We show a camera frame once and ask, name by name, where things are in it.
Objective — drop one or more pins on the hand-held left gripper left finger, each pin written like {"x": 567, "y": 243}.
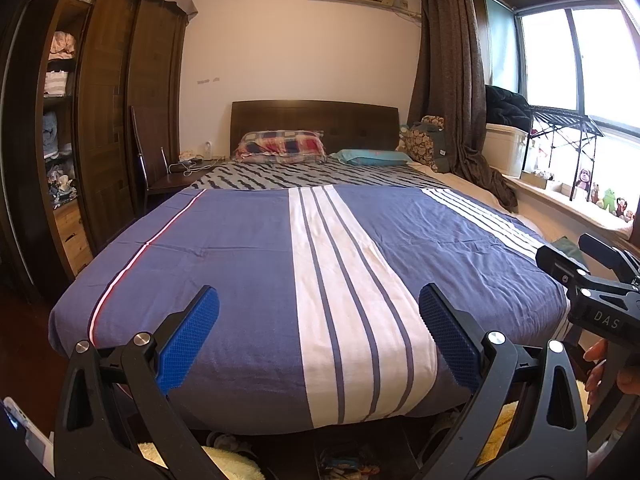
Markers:
{"x": 187, "y": 340}

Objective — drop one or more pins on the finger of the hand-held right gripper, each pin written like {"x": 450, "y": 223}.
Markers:
{"x": 555, "y": 260}
{"x": 600, "y": 250}

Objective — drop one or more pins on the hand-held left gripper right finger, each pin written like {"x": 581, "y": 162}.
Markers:
{"x": 450, "y": 340}

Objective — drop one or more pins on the dark floor bin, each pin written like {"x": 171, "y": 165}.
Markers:
{"x": 345, "y": 462}

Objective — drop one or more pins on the person's right hand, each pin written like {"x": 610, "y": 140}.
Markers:
{"x": 595, "y": 370}

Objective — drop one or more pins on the dark green cloth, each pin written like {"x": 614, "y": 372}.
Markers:
{"x": 570, "y": 250}

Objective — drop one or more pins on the small brown plush toy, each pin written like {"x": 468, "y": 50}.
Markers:
{"x": 625, "y": 208}

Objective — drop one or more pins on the green frog plush toy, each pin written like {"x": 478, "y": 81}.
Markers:
{"x": 610, "y": 199}

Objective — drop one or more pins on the brown monkey plush toy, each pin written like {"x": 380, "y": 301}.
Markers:
{"x": 583, "y": 179}

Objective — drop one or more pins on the blue striped blanket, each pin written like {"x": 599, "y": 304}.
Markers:
{"x": 225, "y": 270}

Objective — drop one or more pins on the patterned slippers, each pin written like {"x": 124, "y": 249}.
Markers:
{"x": 227, "y": 442}

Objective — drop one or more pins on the white storage box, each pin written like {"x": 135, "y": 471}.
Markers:
{"x": 505, "y": 152}

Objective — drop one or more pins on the black metal rack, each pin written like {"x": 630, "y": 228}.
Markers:
{"x": 565, "y": 120}

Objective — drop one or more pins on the black jacket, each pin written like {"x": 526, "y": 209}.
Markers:
{"x": 505, "y": 107}

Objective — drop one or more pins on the dark wooden nightstand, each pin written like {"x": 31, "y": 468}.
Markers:
{"x": 175, "y": 180}

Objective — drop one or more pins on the patterned brown cushion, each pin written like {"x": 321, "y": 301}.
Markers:
{"x": 422, "y": 142}

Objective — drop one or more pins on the black chair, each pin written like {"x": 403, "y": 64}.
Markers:
{"x": 142, "y": 160}

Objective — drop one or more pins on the window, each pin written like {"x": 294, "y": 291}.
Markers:
{"x": 575, "y": 60}

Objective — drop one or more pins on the smartphone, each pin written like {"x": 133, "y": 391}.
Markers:
{"x": 22, "y": 440}

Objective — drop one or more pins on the patterned clothes pile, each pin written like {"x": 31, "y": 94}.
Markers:
{"x": 62, "y": 185}

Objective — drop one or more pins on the teal pillow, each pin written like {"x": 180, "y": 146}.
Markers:
{"x": 370, "y": 157}

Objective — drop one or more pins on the black and white striped sheet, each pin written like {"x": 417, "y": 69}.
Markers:
{"x": 300, "y": 175}

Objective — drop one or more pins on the plaid pillow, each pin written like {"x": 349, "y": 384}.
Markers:
{"x": 280, "y": 145}

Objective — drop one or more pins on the brown curtain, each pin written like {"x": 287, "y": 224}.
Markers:
{"x": 450, "y": 60}

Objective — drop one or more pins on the grey roller blind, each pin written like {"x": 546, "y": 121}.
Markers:
{"x": 501, "y": 40}

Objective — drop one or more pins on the dark wooden wardrobe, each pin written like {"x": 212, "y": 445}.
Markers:
{"x": 105, "y": 110}

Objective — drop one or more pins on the light blue folded clothes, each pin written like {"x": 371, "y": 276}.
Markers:
{"x": 50, "y": 130}

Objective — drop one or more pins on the dark wooden headboard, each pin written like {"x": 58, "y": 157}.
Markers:
{"x": 325, "y": 117}

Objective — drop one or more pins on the white folded clothes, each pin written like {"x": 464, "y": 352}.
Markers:
{"x": 56, "y": 82}

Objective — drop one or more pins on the pink folded clothes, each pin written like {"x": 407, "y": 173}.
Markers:
{"x": 64, "y": 42}

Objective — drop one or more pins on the white wall socket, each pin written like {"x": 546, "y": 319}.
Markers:
{"x": 207, "y": 150}

